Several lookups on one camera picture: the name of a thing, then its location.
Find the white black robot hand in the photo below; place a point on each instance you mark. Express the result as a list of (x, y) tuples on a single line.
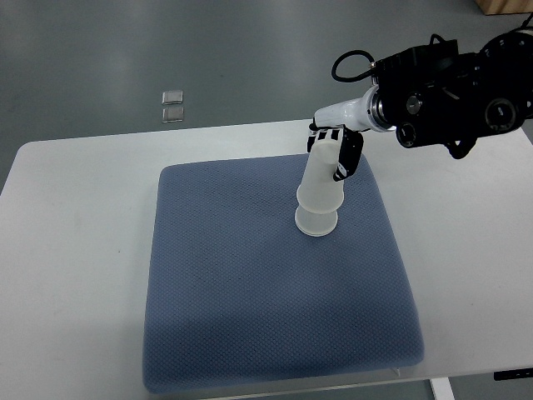
[(354, 115)]

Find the white paper cup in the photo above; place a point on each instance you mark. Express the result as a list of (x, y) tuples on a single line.
[(315, 224), (318, 192)]

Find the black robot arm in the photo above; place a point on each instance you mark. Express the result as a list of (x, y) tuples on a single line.
[(433, 95)]

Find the white paper cup on cushion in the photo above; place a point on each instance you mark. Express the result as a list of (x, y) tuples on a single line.
[(315, 224)]

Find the upper metal floor plate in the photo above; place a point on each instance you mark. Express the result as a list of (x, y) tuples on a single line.
[(171, 97)]

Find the blue mesh cushion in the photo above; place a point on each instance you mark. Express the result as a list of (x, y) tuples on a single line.
[(238, 294)]

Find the wooden furniture corner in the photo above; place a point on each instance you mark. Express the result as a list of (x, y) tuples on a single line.
[(503, 7)]

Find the black stand leg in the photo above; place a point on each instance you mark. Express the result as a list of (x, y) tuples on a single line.
[(526, 23)]

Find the white table leg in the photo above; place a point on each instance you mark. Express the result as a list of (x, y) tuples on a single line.
[(441, 389)]

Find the black table control panel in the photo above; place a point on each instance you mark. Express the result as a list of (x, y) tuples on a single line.
[(513, 374)]

